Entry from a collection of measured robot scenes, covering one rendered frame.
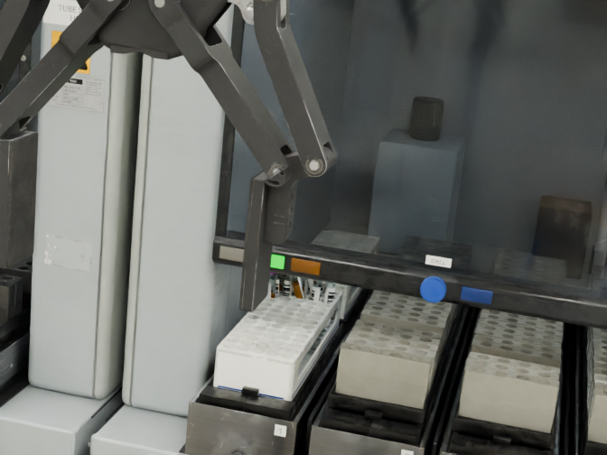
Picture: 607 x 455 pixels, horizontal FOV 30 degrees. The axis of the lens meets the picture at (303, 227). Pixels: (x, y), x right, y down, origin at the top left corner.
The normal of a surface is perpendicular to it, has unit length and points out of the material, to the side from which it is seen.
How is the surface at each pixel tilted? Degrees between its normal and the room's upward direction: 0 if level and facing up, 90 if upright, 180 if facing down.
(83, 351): 90
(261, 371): 90
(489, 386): 90
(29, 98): 90
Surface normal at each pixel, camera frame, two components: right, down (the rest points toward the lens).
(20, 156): 0.97, 0.16
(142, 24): -0.23, 0.24
